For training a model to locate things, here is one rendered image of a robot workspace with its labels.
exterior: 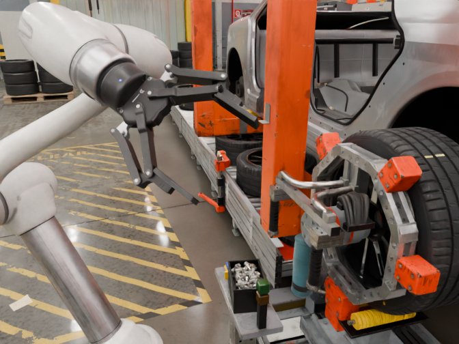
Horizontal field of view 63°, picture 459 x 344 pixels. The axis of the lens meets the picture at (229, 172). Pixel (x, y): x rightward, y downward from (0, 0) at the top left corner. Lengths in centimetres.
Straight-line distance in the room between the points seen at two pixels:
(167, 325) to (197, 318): 17
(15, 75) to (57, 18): 862
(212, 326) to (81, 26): 181
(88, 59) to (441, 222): 100
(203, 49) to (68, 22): 291
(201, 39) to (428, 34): 222
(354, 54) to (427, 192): 311
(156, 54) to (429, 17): 121
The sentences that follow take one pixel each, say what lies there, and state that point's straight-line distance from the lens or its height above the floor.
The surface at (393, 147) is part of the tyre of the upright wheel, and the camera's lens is 130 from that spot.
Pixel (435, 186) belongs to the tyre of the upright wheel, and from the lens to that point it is 123.
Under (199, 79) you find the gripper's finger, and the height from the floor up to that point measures 144.
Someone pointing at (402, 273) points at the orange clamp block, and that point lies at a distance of 122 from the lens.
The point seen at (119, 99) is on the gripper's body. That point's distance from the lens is 57.
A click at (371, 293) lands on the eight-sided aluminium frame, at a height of 69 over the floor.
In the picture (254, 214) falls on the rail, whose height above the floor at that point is 39.
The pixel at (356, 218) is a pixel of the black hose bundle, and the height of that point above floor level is 99.
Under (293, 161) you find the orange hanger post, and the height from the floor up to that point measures 92.
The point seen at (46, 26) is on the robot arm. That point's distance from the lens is 66.
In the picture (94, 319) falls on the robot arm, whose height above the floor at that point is 75.
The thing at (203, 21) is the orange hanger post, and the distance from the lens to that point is 352.
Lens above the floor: 151
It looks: 21 degrees down
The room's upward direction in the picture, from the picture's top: straight up
